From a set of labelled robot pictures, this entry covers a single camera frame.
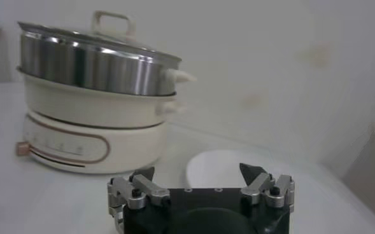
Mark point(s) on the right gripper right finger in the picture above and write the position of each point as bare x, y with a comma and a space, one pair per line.
263, 187

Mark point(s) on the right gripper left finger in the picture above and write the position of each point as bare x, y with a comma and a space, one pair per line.
136, 190

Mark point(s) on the glass pot lid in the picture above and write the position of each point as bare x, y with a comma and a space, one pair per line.
117, 44

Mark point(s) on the perforated steel steamer basket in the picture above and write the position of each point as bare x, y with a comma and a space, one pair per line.
95, 70

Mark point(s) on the white round plate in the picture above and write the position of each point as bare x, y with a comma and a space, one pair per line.
212, 168

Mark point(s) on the cream electric cooker pot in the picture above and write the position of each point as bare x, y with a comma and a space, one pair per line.
95, 108

